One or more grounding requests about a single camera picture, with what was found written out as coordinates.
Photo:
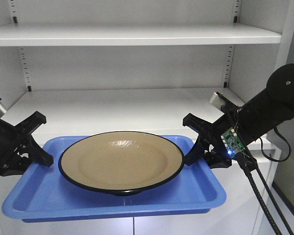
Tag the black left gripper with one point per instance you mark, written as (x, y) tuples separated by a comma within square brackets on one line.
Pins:
[(11, 163)]

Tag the white upper cabinet shelf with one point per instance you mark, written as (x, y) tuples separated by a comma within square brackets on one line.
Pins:
[(43, 35)]

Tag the white lower cabinet shelf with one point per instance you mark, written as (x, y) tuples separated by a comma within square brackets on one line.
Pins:
[(89, 112)]

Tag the green right circuit board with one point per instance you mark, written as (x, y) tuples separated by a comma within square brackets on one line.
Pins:
[(232, 143)]

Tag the blue plastic tray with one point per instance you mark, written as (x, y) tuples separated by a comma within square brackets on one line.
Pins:
[(42, 194)]

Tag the white cabinet shelf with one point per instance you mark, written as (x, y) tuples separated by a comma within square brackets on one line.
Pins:
[(89, 112), (43, 35)]

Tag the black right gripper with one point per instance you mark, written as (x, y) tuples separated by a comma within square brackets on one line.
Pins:
[(217, 157)]

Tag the beige plate with black rim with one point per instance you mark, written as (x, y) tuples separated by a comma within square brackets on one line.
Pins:
[(121, 163)]

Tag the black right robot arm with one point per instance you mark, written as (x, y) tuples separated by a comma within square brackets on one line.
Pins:
[(269, 108)]

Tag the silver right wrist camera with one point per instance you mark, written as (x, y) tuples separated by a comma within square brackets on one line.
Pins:
[(218, 100)]

